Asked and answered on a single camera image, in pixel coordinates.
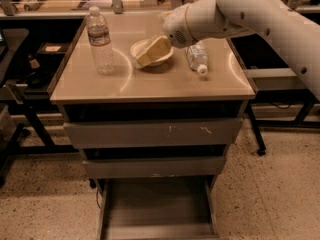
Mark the grey drawer cabinet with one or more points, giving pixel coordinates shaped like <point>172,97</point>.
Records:
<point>171,91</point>

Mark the white paper bowl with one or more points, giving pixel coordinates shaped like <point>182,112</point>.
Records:
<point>151,52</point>

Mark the open bottom grey drawer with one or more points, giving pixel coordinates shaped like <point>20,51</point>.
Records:
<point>176,208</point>

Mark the long workbench shelf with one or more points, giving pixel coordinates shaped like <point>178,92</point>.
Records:
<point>81,13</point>

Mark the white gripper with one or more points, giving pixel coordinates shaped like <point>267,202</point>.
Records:
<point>175,26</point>

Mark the top grey drawer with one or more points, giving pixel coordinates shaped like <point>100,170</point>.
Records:
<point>123,134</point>

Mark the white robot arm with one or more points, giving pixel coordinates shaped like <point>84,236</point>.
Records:
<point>292,36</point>

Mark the middle grey drawer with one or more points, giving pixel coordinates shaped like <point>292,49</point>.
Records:
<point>154,167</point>

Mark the lying white-label water bottle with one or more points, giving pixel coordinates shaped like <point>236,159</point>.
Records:
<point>197,57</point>

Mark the clear water bottle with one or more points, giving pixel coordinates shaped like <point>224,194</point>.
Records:
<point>100,41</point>

